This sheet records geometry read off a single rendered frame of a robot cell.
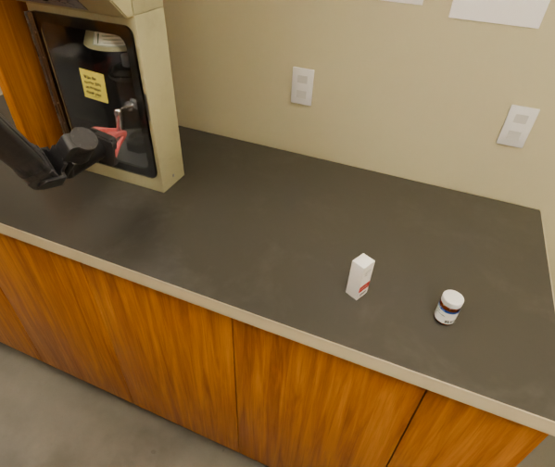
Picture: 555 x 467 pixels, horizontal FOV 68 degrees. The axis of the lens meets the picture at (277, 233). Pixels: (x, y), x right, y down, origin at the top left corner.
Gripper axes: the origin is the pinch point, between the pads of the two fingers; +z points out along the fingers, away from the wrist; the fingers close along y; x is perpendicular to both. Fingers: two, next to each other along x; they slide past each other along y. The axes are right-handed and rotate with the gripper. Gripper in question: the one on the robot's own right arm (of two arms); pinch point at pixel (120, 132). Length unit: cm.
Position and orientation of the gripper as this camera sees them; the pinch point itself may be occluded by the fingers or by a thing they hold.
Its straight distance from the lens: 115.8
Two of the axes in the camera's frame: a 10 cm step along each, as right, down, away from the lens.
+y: -9.0, -3.9, 1.7
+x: -1.9, 7.2, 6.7
